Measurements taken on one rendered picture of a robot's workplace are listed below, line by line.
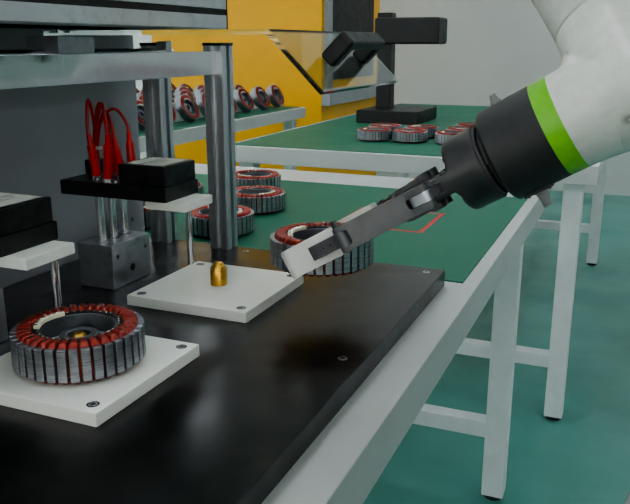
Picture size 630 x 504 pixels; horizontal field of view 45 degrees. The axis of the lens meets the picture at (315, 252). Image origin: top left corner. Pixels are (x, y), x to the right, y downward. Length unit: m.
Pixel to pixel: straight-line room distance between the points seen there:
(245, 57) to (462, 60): 2.03
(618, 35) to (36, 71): 0.52
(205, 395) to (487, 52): 5.38
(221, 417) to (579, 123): 0.39
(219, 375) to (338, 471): 0.16
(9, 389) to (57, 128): 0.45
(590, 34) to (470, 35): 5.23
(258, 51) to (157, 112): 3.36
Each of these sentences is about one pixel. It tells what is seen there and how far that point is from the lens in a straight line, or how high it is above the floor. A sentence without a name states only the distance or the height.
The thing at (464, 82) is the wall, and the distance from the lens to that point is 5.95.
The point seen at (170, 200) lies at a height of 0.88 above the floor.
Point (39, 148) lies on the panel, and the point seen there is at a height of 0.93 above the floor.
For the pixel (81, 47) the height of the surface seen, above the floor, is 1.05.
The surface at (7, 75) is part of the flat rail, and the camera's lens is 0.75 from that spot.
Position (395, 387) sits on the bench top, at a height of 0.75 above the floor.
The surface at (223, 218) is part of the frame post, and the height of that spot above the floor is 0.82.
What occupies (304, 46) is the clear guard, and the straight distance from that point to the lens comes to 0.78.
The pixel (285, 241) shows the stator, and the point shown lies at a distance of 0.79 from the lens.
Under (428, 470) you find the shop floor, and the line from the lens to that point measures 2.04.
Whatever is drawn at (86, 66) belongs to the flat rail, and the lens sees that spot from 0.83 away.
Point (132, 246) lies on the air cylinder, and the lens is 0.95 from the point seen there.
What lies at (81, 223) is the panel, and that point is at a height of 0.82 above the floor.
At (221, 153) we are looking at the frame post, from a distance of 1.06.
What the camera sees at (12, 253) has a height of 0.88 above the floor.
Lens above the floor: 1.05
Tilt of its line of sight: 15 degrees down
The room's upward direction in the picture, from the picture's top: straight up
